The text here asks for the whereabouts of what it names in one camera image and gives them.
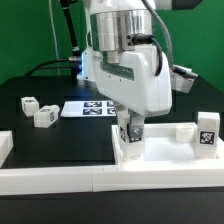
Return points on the white left fence piece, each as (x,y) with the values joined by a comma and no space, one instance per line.
(6,144)

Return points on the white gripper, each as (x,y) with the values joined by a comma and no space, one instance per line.
(133,83)

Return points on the white front fence bar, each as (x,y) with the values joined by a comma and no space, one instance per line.
(111,178)

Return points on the white square table top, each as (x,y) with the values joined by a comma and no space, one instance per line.
(167,142)

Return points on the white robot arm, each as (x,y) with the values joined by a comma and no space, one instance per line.
(115,26)

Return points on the white sheet with markers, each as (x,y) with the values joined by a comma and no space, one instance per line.
(103,108)

